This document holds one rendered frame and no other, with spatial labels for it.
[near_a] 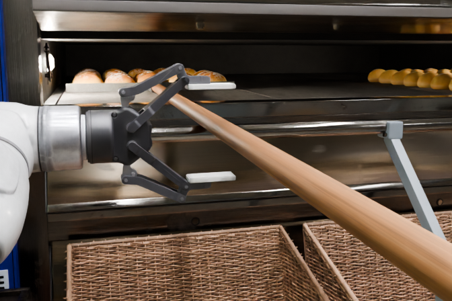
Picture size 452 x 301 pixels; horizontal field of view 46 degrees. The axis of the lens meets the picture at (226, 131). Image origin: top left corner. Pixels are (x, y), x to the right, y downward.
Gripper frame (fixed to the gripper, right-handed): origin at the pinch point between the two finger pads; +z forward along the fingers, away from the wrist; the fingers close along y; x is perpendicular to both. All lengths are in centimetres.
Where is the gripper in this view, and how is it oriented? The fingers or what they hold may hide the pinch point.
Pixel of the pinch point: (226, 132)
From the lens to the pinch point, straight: 79.8
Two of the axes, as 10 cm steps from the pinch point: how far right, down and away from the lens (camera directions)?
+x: 2.4, 1.5, -9.6
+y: 0.0, 9.9, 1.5
